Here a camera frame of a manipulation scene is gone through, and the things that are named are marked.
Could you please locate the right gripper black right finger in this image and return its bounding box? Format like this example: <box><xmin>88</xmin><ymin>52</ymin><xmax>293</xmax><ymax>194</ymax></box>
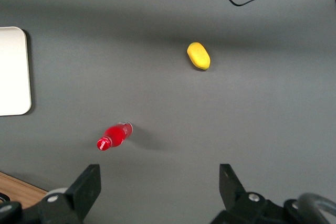
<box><xmin>209</xmin><ymin>164</ymin><xmax>287</xmax><ymax>224</ymax></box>

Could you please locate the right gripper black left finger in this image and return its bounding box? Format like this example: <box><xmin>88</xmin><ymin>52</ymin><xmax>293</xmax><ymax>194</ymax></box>
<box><xmin>39</xmin><ymin>164</ymin><xmax>102</xmax><ymax>224</ymax></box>

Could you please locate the cream rectangular tray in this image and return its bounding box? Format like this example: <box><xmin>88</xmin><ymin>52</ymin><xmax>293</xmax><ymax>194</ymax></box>
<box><xmin>0</xmin><ymin>26</ymin><xmax>32</xmax><ymax>116</ymax></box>

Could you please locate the red drink bottle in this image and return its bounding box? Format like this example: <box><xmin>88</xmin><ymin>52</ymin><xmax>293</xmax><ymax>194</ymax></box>
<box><xmin>96</xmin><ymin>122</ymin><xmax>133</xmax><ymax>152</ymax></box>

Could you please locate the wooden drawer cabinet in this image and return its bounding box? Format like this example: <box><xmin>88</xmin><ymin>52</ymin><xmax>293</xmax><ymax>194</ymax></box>
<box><xmin>0</xmin><ymin>171</ymin><xmax>48</xmax><ymax>209</ymax></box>

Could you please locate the yellow lemon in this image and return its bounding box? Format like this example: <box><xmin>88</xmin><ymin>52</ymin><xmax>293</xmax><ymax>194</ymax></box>
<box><xmin>186</xmin><ymin>41</ymin><xmax>211</xmax><ymax>71</ymax></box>

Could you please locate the grey wrist cable loop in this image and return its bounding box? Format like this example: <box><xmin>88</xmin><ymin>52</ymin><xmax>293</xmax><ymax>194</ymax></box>
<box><xmin>285</xmin><ymin>193</ymin><xmax>336</xmax><ymax>224</ymax></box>

